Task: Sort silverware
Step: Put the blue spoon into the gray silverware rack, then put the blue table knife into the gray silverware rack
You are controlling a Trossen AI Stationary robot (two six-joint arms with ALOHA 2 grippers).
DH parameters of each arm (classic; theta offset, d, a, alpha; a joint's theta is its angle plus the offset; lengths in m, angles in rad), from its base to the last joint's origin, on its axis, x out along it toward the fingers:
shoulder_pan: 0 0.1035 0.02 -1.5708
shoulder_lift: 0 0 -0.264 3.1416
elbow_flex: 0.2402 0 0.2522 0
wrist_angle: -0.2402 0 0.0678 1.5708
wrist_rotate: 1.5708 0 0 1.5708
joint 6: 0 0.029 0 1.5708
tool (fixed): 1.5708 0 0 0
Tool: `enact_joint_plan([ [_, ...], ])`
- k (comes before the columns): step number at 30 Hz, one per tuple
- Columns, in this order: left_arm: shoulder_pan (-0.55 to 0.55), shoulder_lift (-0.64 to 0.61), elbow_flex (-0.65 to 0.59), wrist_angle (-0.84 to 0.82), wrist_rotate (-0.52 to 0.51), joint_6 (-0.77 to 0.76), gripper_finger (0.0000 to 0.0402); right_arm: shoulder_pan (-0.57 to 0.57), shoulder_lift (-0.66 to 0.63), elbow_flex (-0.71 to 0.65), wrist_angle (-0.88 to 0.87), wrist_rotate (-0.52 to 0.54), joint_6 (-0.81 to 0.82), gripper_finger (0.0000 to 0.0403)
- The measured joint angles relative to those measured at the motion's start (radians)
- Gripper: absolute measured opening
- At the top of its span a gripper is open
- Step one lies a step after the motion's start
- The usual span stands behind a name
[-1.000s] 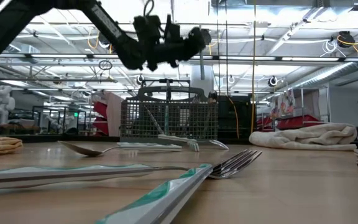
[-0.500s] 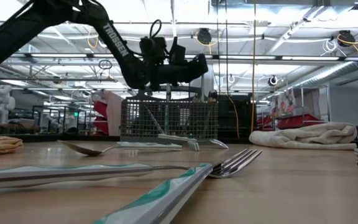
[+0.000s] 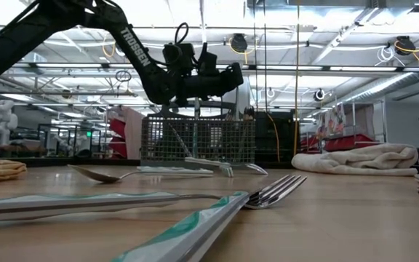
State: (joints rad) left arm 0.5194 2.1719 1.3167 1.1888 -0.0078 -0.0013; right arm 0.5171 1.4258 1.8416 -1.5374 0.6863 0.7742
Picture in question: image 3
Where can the small fork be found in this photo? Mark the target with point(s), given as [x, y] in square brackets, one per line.
[202, 162]

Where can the metal shelf rack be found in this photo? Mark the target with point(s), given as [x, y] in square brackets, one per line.
[364, 120]

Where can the silver ventilation duct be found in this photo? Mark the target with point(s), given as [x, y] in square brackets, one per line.
[384, 87]

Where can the red storage bins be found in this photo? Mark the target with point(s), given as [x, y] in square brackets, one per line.
[116, 127]
[344, 143]

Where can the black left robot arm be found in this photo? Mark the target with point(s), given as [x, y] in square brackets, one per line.
[13, 40]

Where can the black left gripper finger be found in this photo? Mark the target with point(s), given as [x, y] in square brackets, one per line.
[235, 76]

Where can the gray mesh cutlery basket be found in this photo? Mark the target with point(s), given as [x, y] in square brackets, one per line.
[224, 145]

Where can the white robot figure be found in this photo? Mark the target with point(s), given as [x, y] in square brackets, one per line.
[2, 120]

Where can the green exit sign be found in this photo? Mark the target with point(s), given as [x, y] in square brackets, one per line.
[88, 134]

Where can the white checkered dish towel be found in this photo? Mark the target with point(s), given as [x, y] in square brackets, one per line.
[358, 160]

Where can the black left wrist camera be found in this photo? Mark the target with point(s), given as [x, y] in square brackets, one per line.
[180, 56]

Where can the white building pillar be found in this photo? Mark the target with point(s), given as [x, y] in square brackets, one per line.
[245, 98]

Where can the black metal table frame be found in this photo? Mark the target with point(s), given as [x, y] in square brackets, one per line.
[67, 162]

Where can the black frame workstation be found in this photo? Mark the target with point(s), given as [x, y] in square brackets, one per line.
[86, 153]

